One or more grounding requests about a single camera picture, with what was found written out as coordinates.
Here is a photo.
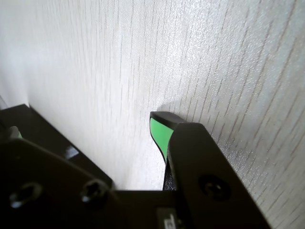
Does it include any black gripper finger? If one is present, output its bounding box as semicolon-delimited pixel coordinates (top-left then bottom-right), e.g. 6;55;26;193
150;111;273;229
0;125;134;229

